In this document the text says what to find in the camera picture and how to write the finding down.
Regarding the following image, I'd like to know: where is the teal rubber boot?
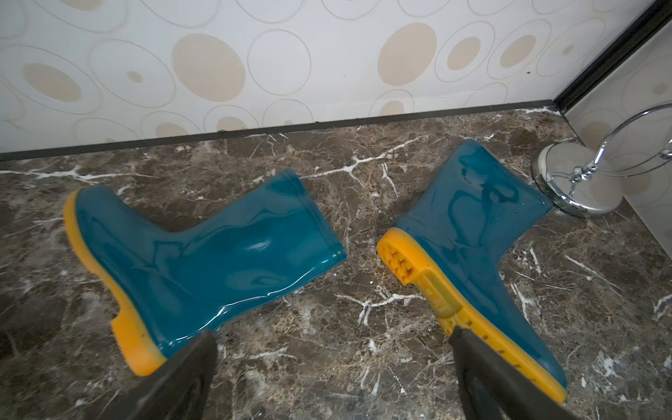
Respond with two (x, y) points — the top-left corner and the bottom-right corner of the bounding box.
(64, 170), (347, 376)
(376, 140), (567, 404)

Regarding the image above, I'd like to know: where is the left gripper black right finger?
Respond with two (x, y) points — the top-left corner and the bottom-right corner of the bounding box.
(449, 327), (575, 420)

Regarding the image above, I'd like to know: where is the chrome hook stand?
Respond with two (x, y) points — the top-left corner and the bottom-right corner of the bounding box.
(532, 101), (671, 218)

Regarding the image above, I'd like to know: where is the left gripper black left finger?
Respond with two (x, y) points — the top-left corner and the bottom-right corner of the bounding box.
(100, 331), (218, 419)

